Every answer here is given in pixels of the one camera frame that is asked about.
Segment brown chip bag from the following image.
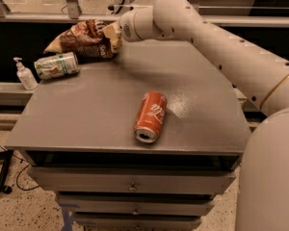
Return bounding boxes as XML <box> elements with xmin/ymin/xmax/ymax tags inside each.
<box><xmin>43</xmin><ymin>19</ymin><xmax>117</xmax><ymax>59</ymax></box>

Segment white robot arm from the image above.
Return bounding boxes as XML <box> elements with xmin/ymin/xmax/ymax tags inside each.
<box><xmin>103</xmin><ymin>0</ymin><xmax>289</xmax><ymax>231</ymax></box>

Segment green white 7up can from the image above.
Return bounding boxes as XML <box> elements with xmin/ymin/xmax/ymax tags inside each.
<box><xmin>34</xmin><ymin>52</ymin><xmax>80</xmax><ymax>80</ymax></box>

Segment red coca-cola can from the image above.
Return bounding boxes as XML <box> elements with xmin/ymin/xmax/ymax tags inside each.
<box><xmin>134</xmin><ymin>91</ymin><xmax>167</xmax><ymax>143</ymax></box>

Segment white pump sanitizer bottle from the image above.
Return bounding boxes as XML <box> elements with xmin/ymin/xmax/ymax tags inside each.
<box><xmin>13</xmin><ymin>57</ymin><xmax>38</xmax><ymax>90</ymax></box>

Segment grey drawer cabinet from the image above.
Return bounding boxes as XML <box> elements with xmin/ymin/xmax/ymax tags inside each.
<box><xmin>6</xmin><ymin>40</ymin><xmax>250</xmax><ymax>231</ymax></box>

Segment black stand leg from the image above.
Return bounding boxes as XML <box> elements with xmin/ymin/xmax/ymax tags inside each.
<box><xmin>0</xmin><ymin>150</ymin><xmax>13</xmax><ymax>194</ymax></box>

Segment metal window rail frame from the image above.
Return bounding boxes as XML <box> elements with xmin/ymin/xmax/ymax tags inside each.
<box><xmin>0</xmin><ymin>0</ymin><xmax>289</xmax><ymax>28</ymax></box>

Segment black floor cable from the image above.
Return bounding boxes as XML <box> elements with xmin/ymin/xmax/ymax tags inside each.
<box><xmin>0</xmin><ymin>138</ymin><xmax>40</xmax><ymax>192</ymax></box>

